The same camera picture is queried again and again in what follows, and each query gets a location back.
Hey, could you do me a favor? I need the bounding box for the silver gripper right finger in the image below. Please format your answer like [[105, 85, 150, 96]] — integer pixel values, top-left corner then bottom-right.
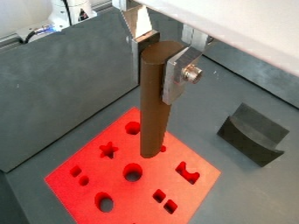
[[162, 24, 213, 105]]

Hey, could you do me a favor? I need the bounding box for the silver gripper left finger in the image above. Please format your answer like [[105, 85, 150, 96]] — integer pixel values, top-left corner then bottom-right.
[[122, 5, 160, 83]]

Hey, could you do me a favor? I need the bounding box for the dark brown oval peg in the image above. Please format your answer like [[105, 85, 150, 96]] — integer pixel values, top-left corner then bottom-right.
[[140, 41, 182, 158]]

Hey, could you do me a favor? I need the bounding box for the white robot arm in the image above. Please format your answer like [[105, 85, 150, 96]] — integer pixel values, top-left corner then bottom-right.
[[17, 0, 213, 105]]

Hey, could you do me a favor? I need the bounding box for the dark grey curved holder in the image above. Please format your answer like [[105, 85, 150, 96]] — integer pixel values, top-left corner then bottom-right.
[[217, 103, 289, 167]]

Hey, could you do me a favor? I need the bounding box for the red shape sorting block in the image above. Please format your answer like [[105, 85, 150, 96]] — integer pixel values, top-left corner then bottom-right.
[[45, 108, 220, 224]]

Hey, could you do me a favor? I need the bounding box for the black cable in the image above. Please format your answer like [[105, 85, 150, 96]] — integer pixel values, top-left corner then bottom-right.
[[21, 0, 80, 45]]

